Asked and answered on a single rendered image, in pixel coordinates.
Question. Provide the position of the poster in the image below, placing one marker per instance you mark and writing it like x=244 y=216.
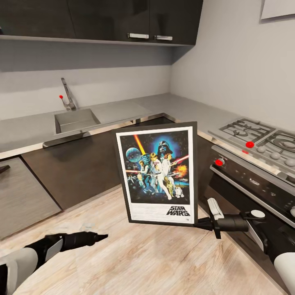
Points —
x=158 y=172

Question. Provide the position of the oven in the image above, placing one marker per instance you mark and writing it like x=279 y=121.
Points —
x=238 y=185

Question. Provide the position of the dishwasher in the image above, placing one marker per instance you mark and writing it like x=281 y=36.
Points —
x=24 y=199

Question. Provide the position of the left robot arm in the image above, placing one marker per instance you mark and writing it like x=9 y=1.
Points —
x=16 y=267

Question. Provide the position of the drop in sink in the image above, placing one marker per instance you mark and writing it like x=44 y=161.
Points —
x=76 y=120

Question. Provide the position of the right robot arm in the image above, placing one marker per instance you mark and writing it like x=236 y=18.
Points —
x=278 y=245

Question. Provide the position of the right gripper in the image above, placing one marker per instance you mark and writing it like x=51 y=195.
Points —
x=222 y=224

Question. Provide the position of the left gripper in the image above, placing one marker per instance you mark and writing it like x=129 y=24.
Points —
x=84 y=238

